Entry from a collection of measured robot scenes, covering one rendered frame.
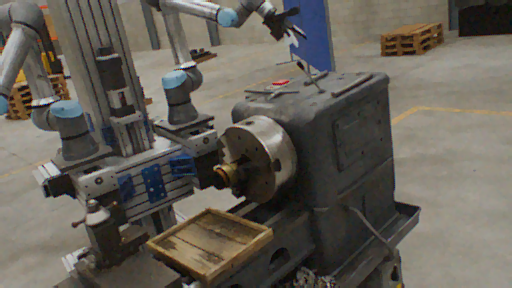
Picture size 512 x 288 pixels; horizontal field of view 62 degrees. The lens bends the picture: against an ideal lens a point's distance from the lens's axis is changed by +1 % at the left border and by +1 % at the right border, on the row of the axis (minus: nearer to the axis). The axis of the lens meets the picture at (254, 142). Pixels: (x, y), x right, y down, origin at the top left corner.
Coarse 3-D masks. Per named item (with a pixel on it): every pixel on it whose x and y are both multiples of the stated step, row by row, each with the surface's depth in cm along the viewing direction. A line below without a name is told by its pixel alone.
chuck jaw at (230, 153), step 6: (222, 138) 157; (228, 138) 159; (222, 144) 157; (228, 144) 157; (234, 144) 159; (222, 150) 155; (228, 150) 156; (234, 150) 157; (222, 156) 157; (228, 156) 155; (234, 156) 156; (240, 156) 157; (222, 162) 154; (228, 162) 154; (234, 162) 159
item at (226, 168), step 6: (216, 168) 152; (222, 168) 149; (228, 168) 150; (234, 168) 150; (210, 174) 151; (216, 174) 148; (222, 174) 148; (228, 174) 148; (234, 174) 150; (216, 180) 154; (222, 180) 147; (228, 180) 149; (234, 180) 150; (216, 186) 151; (222, 186) 148; (228, 186) 151
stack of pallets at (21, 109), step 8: (56, 80) 1010; (64, 80) 992; (16, 88) 907; (24, 88) 955; (56, 88) 982; (64, 88) 994; (16, 96) 908; (24, 96) 955; (64, 96) 999; (8, 104) 936; (16, 104) 917; (24, 104) 950; (8, 112) 962; (16, 112) 943; (24, 112) 924
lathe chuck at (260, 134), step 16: (240, 128) 153; (256, 128) 151; (272, 128) 153; (240, 144) 156; (256, 144) 149; (272, 144) 149; (240, 160) 163; (256, 160) 153; (272, 160) 147; (288, 160) 152; (256, 176) 156; (272, 176) 150; (288, 176) 154; (256, 192) 160; (272, 192) 153
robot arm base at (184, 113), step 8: (168, 104) 201; (176, 104) 199; (184, 104) 199; (192, 104) 204; (168, 112) 203; (176, 112) 200; (184, 112) 200; (192, 112) 202; (168, 120) 204; (176, 120) 200; (184, 120) 200; (192, 120) 202
